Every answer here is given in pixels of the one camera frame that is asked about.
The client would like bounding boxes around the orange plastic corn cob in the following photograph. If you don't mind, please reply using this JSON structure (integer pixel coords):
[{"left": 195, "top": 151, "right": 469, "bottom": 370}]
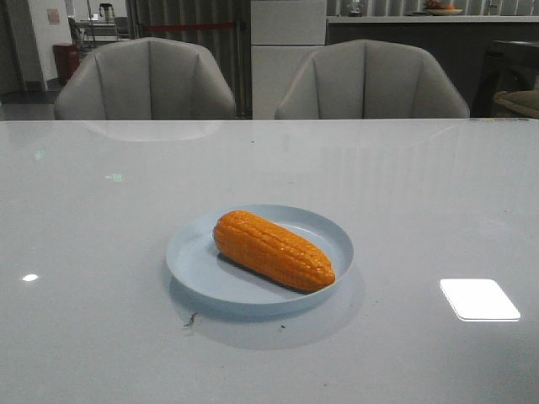
[{"left": 213, "top": 210, "right": 336, "bottom": 292}]

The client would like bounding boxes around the light blue round plate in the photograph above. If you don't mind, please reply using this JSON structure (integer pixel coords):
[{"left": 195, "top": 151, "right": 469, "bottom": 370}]
[{"left": 166, "top": 205, "right": 355, "bottom": 316}]

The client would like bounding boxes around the right beige leather chair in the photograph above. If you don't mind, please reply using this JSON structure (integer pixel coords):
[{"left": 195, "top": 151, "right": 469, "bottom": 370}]
[{"left": 275, "top": 40, "right": 470, "bottom": 120}]

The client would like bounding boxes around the beige leather chair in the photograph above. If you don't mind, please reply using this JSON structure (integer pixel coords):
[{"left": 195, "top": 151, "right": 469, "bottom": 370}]
[
  {"left": 275, "top": 40, "right": 470, "bottom": 120},
  {"left": 54, "top": 37, "right": 236, "bottom": 120}
]

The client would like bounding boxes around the white cabinet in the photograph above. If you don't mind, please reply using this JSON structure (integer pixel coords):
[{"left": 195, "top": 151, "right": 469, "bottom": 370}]
[{"left": 250, "top": 1, "right": 327, "bottom": 120}]

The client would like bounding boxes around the left beige leather chair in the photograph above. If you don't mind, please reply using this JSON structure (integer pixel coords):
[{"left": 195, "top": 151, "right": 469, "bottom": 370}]
[{"left": 54, "top": 37, "right": 236, "bottom": 120}]

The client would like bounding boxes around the red barrier belt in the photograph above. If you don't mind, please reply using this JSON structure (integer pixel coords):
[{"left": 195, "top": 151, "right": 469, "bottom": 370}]
[{"left": 142, "top": 21, "right": 237, "bottom": 33}]

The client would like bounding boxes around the red trash bin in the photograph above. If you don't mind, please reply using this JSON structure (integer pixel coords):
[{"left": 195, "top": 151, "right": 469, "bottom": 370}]
[{"left": 53, "top": 43, "right": 80, "bottom": 85}]

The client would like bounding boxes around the dark counter with white top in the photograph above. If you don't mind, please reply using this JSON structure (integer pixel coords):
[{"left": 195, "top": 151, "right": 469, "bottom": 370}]
[{"left": 326, "top": 16, "right": 538, "bottom": 111}]

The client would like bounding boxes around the fruit bowl on counter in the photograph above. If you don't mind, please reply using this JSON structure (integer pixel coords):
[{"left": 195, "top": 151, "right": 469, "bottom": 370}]
[{"left": 424, "top": 0, "right": 462, "bottom": 16}]

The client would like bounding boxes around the beige cushion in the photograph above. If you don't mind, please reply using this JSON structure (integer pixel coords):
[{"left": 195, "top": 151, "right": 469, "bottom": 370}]
[{"left": 493, "top": 89, "right": 538, "bottom": 119}]

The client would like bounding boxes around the pink wall poster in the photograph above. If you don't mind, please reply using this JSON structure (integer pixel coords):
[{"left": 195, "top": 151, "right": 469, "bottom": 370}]
[{"left": 47, "top": 8, "right": 60, "bottom": 25}]

